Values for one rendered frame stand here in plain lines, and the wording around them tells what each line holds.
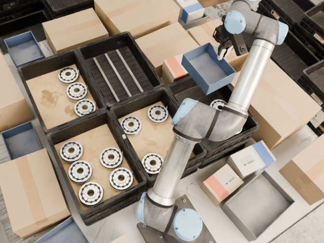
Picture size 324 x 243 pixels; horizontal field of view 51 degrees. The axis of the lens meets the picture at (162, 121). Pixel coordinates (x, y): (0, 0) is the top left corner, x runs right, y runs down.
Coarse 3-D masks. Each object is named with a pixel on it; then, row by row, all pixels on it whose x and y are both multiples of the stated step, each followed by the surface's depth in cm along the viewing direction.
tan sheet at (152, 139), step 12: (144, 108) 169; (120, 120) 164; (144, 120) 165; (168, 120) 167; (144, 132) 162; (156, 132) 163; (168, 132) 163; (132, 144) 158; (144, 144) 159; (156, 144) 160; (168, 144) 160; (144, 156) 156; (192, 156) 158
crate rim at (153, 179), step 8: (160, 88) 163; (144, 96) 160; (168, 96) 162; (120, 104) 157; (176, 104) 160; (112, 112) 154; (120, 128) 151; (128, 144) 147; (200, 144) 150; (136, 160) 144; (192, 160) 146; (144, 168) 142
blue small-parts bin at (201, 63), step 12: (204, 48) 155; (192, 60) 156; (204, 60) 157; (216, 60) 155; (192, 72) 149; (204, 72) 153; (216, 72) 154; (228, 72) 151; (204, 84) 144; (216, 84) 145
